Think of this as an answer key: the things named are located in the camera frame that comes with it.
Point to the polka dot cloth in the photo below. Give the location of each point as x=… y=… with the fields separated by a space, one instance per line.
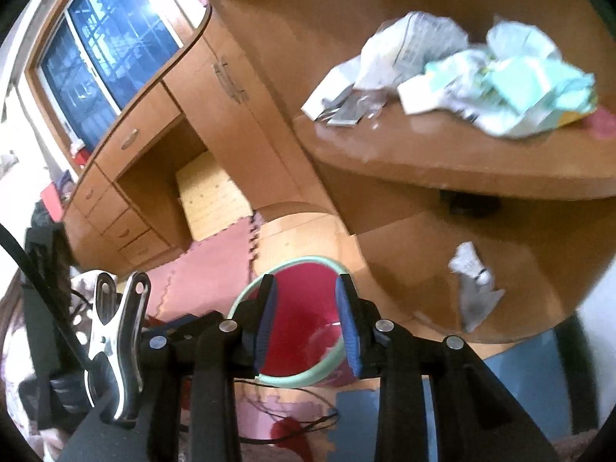
x=82 y=317

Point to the yellow dotted mat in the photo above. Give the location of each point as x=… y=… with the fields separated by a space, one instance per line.
x=216 y=197

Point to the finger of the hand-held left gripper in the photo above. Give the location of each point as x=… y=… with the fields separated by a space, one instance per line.
x=187 y=325

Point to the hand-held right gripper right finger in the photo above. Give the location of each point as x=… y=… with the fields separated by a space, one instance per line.
x=349 y=327

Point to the wooden cabinet with doors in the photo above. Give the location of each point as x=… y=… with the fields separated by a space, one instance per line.
x=231 y=130

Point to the wooden drawer desk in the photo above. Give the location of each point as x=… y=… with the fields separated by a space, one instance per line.
x=144 y=115

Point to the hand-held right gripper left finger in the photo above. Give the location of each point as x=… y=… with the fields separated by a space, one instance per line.
x=264 y=320

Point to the grey white crumpled wrapper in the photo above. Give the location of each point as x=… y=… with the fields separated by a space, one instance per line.
x=474 y=288

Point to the blue foam floor mat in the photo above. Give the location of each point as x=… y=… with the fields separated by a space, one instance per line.
x=519 y=385

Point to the mint printed plastic package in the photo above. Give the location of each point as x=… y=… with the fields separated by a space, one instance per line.
x=519 y=96

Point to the metal spring clamp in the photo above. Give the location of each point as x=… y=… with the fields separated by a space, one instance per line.
x=120 y=327

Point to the red bin with green rim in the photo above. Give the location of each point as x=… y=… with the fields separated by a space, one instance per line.
x=298 y=308

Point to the small red box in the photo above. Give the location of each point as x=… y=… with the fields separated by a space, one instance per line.
x=82 y=156

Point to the grey flat packet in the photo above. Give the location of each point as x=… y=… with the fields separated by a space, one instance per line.
x=346 y=113

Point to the window with wooden frame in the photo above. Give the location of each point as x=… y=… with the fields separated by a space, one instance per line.
x=110 y=48

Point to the red book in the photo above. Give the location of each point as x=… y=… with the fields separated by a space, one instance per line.
x=54 y=202

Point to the small red object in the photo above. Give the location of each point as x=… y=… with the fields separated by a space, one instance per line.
x=288 y=428

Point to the pink foam floor mat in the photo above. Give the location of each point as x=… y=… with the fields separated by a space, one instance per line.
x=207 y=269

